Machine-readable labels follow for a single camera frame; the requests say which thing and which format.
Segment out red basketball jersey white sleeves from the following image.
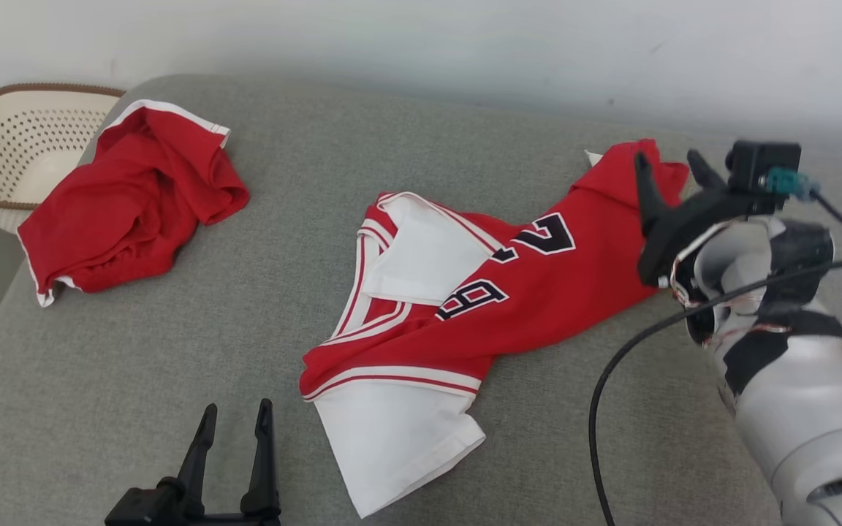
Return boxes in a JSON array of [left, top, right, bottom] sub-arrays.
[[299, 139, 691, 519]]

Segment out red shorts white stripe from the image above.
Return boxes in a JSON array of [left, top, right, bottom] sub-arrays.
[[18, 100, 251, 308]]

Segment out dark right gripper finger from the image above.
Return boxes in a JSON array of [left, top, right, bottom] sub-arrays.
[[634, 151, 675, 235], [686, 150, 727, 194]]

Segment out cream perforated laundry basket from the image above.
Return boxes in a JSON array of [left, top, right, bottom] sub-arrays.
[[0, 83, 126, 235]]

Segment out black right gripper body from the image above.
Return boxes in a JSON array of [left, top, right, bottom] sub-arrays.
[[637, 186, 781, 289]]

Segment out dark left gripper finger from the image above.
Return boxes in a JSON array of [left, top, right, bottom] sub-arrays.
[[240, 398, 281, 516], [176, 403, 219, 506]]

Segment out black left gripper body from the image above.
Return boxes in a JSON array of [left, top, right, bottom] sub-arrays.
[[105, 479, 282, 526]]

